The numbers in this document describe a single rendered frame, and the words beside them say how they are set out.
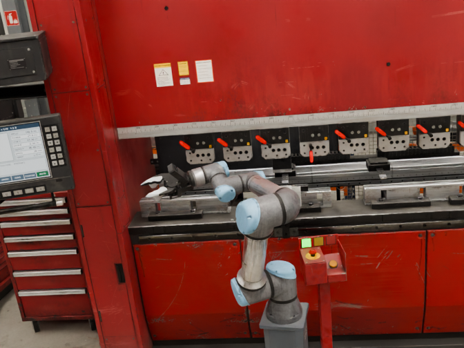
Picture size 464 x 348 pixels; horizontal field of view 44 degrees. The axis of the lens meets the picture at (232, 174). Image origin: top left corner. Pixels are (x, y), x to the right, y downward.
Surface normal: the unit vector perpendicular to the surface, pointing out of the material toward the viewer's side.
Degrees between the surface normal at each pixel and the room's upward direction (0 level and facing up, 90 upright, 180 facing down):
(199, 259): 90
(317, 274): 90
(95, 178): 90
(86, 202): 90
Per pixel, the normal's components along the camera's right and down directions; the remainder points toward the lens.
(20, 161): 0.18, 0.32
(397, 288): -0.09, 0.35
